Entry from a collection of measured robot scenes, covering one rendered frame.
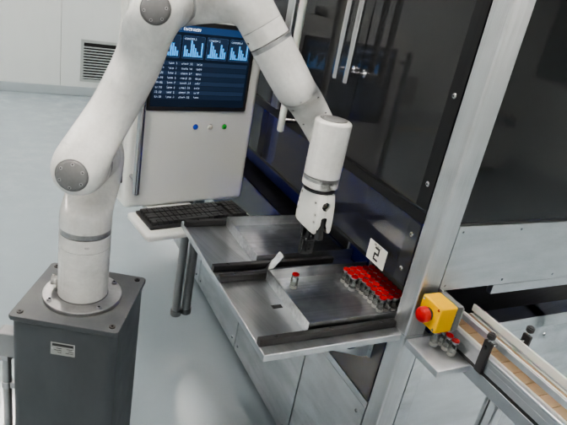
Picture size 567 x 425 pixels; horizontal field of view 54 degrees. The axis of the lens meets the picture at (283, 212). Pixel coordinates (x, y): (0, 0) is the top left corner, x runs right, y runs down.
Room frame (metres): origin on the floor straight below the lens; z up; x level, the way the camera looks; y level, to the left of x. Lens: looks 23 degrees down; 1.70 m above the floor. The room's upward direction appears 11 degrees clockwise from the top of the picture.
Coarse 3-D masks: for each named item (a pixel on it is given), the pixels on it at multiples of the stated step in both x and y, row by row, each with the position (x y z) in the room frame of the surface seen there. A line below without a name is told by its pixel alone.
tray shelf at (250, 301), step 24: (192, 240) 1.55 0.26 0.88; (216, 240) 1.58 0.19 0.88; (240, 288) 1.32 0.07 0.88; (264, 288) 1.35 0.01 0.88; (240, 312) 1.21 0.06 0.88; (264, 312) 1.23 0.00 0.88; (288, 312) 1.26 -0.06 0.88; (336, 336) 1.19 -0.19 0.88; (360, 336) 1.21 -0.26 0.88; (384, 336) 1.23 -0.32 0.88; (264, 360) 1.06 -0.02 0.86
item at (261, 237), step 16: (240, 224) 1.71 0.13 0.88; (256, 224) 1.74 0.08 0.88; (272, 224) 1.77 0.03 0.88; (288, 224) 1.80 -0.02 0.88; (240, 240) 1.58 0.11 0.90; (256, 240) 1.63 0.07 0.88; (272, 240) 1.65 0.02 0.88; (288, 240) 1.67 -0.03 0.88; (320, 240) 1.72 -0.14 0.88; (256, 256) 1.47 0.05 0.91; (272, 256) 1.49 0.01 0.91; (288, 256) 1.52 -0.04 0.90; (304, 256) 1.55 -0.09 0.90; (336, 256) 1.61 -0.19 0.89
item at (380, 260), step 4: (372, 240) 1.44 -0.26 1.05; (372, 244) 1.44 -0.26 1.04; (376, 244) 1.42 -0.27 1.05; (368, 248) 1.45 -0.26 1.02; (372, 248) 1.43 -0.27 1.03; (380, 248) 1.40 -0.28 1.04; (368, 252) 1.44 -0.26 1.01; (372, 252) 1.43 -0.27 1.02; (376, 252) 1.41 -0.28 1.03; (380, 252) 1.40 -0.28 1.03; (384, 252) 1.39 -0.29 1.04; (368, 256) 1.44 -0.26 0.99; (372, 256) 1.42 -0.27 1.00; (376, 256) 1.41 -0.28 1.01; (380, 256) 1.40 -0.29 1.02; (384, 256) 1.38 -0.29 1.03; (372, 260) 1.42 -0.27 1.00; (376, 260) 1.41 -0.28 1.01; (380, 260) 1.39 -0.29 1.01; (384, 260) 1.38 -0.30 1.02; (376, 264) 1.40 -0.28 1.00; (380, 264) 1.39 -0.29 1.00; (384, 264) 1.38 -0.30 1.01; (380, 268) 1.39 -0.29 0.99
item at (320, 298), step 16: (272, 272) 1.40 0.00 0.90; (288, 272) 1.43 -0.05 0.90; (304, 272) 1.46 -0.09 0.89; (320, 272) 1.48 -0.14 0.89; (336, 272) 1.51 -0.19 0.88; (288, 288) 1.37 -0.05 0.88; (304, 288) 1.39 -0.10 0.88; (320, 288) 1.40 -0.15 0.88; (336, 288) 1.42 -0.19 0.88; (288, 304) 1.27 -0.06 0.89; (304, 304) 1.30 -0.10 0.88; (320, 304) 1.32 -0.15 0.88; (336, 304) 1.33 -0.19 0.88; (352, 304) 1.35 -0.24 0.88; (368, 304) 1.37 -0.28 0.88; (304, 320) 1.19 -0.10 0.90; (320, 320) 1.19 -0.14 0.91; (336, 320) 1.21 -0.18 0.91; (352, 320) 1.24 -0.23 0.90; (368, 320) 1.26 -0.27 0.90
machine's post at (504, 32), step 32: (512, 0) 1.25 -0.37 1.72; (512, 32) 1.26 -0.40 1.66; (480, 64) 1.27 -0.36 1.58; (512, 64) 1.27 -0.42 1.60; (480, 96) 1.25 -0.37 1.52; (480, 128) 1.26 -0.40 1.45; (448, 160) 1.28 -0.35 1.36; (480, 160) 1.27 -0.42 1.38; (448, 192) 1.25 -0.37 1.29; (448, 224) 1.26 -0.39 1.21; (416, 256) 1.28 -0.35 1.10; (448, 256) 1.27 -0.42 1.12; (416, 288) 1.26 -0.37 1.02; (416, 320) 1.25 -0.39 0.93; (384, 352) 1.29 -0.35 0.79; (384, 384) 1.26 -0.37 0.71; (384, 416) 1.25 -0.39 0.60
